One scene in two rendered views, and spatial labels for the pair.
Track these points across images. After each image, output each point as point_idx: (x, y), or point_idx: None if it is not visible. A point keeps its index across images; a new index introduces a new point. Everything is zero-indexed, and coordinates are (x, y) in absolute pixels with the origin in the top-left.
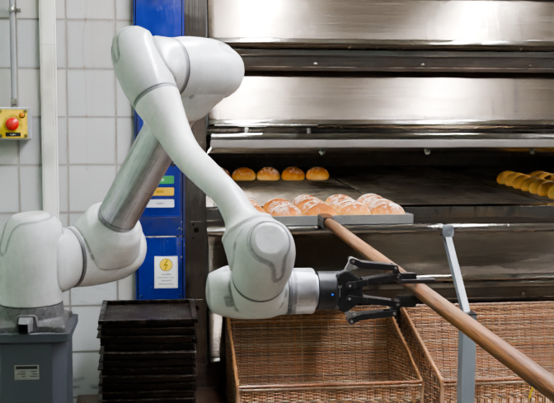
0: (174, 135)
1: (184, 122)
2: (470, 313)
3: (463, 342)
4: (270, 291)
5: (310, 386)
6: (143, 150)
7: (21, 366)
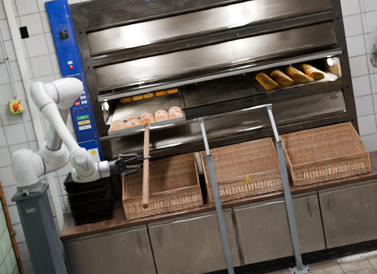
0: (54, 121)
1: (57, 115)
2: (208, 155)
3: (208, 167)
4: (87, 173)
5: (152, 195)
6: None
7: (27, 207)
